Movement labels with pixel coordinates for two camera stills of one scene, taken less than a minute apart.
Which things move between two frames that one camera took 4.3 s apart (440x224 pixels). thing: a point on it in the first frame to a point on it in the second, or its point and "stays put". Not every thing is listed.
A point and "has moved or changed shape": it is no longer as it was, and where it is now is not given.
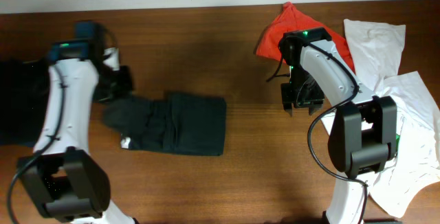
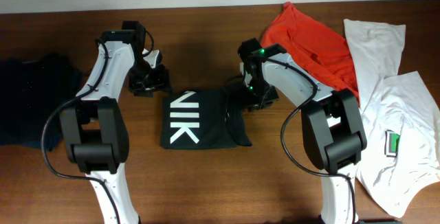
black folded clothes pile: (23, 99) stays put
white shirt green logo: (376, 49) stays put
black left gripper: (127, 86) to (161, 80)
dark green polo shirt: (174, 123) has moved or changed shape
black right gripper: (314, 101) to (251, 100)
